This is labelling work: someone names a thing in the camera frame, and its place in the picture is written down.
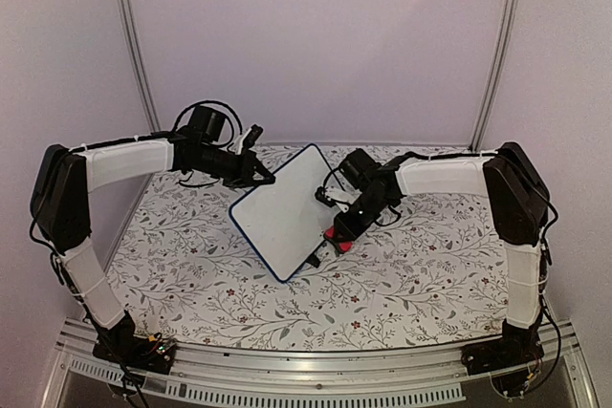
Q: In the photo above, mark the left aluminium frame post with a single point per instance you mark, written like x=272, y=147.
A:
x=134, y=49

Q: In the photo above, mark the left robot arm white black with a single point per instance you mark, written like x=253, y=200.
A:
x=60, y=208

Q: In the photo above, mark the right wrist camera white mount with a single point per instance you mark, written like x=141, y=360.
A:
x=333, y=196

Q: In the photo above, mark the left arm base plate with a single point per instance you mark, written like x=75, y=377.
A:
x=152, y=354

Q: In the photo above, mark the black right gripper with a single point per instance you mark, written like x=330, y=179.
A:
x=347, y=228

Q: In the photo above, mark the black whiteboard stand foot left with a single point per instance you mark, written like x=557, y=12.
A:
x=313, y=261

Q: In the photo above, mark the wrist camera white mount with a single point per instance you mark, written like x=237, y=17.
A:
x=247, y=140
x=333, y=196

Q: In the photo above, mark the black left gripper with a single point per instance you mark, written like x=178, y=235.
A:
x=246, y=174

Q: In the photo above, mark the aluminium frame post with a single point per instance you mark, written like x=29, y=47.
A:
x=134, y=49
x=502, y=44

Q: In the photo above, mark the blue-framed whiteboard with writing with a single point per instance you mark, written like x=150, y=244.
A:
x=284, y=222

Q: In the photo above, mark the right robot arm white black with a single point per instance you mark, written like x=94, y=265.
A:
x=519, y=201

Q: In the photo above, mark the right aluminium frame post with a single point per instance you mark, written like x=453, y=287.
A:
x=502, y=44

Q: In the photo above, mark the red whiteboard eraser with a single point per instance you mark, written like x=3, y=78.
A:
x=337, y=241

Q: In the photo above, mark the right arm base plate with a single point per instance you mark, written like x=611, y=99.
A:
x=502, y=353

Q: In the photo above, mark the aluminium front rail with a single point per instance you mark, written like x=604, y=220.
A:
x=204, y=376

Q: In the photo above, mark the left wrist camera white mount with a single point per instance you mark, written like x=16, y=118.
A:
x=247, y=140

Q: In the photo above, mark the floral patterned table mat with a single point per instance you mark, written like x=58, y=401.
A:
x=439, y=274

